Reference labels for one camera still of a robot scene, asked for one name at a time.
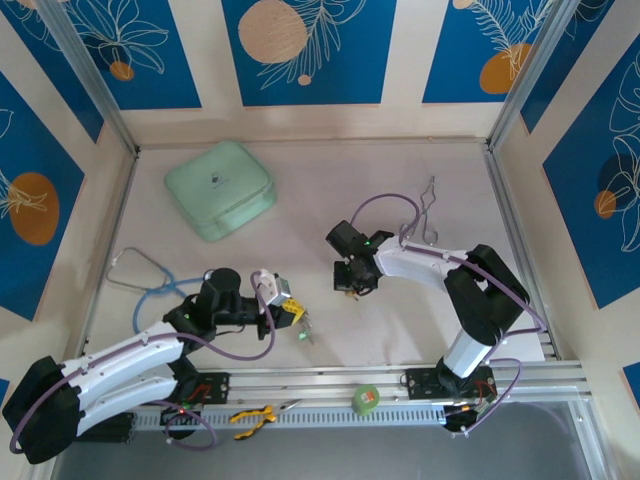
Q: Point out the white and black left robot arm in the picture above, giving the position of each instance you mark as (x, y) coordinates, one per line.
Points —
(130, 352)

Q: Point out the aluminium table side rail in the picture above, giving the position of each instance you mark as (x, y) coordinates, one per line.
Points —
(515, 240)
(116, 235)

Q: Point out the green tape roll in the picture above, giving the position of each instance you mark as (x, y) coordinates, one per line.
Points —
(366, 399)

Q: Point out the blue tube stethoscope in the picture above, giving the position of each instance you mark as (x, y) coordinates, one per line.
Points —
(150, 292)

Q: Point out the green capped key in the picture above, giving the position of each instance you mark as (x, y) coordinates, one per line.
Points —
(303, 336)

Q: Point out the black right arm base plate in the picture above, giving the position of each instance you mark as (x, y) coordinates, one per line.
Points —
(422, 382)

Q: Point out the yellow and black pliers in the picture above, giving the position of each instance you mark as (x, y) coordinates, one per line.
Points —
(250, 415)

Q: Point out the black block stack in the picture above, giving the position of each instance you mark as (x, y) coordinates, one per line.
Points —
(120, 432)

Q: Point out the mint green zip case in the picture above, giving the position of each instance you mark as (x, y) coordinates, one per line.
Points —
(217, 187)

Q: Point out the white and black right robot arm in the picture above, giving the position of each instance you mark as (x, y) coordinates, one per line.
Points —
(415, 262)

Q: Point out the silver metal forceps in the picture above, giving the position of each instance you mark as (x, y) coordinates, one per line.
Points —
(427, 197)

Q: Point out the aluminium frame post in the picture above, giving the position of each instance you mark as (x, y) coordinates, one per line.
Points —
(529, 75)
(92, 75)

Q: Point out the aluminium mounting rail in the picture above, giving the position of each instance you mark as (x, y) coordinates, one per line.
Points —
(310, 380)

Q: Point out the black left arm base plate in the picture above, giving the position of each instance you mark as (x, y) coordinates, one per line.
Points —
(217, 387)

